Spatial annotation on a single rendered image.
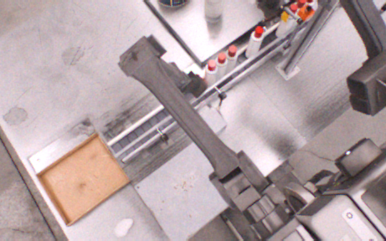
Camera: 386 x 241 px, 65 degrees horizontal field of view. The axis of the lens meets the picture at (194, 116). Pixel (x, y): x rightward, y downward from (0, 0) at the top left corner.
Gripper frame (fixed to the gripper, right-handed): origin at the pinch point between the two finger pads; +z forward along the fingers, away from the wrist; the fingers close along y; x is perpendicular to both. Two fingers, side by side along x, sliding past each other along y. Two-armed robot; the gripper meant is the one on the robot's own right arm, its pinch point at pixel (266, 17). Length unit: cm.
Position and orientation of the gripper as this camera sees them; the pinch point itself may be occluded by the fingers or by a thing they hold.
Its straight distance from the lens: 142.2
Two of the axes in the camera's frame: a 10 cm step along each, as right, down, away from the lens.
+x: 6.0, 7.7, -2.3
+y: -8.0, 5.7, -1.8
